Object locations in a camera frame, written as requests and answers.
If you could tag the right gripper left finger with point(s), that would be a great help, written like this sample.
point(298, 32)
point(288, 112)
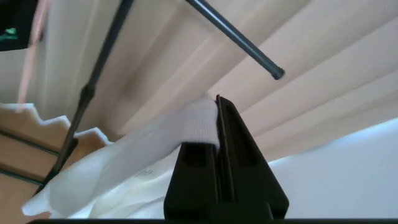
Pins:
point(189, 186)

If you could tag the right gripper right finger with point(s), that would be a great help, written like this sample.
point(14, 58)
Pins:
point(255, 186)

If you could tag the white garment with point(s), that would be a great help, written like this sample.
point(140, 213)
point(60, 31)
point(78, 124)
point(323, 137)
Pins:
point(109, 174)

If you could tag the pink clothes hanger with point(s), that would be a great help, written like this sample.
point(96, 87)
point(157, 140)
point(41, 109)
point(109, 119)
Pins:
point(31, 62)

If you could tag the black shorts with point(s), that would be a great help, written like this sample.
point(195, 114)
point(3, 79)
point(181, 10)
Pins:
point(15, 18)

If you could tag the black clothes rack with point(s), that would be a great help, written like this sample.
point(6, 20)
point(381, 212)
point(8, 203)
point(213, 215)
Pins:
point(236, 35)

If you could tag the beige curtain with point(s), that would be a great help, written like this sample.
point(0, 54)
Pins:
point(311, 46)

